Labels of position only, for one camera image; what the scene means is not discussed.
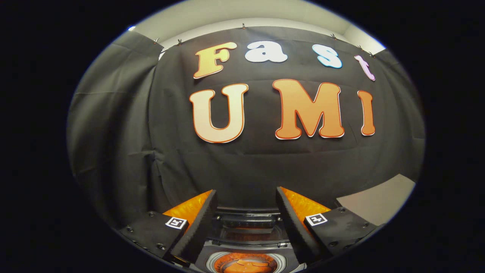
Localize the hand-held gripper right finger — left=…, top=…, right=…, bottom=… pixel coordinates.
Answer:
left=275, top=186, right=379, bottom=266

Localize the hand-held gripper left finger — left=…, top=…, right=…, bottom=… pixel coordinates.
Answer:
left=117, top=189, right=219, bottom=267

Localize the small dark washing machine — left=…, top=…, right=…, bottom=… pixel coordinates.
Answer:
left=172, top=207, right=308, bottom=273

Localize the washing machine lid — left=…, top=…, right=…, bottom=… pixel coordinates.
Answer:
left=215, top=207, right=284, bottom=244

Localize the yellow polo shirt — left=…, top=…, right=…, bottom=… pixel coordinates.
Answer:
left=219, top=253, right=278, bottom=273

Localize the black backdrop cloth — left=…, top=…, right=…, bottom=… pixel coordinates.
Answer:
left=66, top=26, right=426, bottom=228

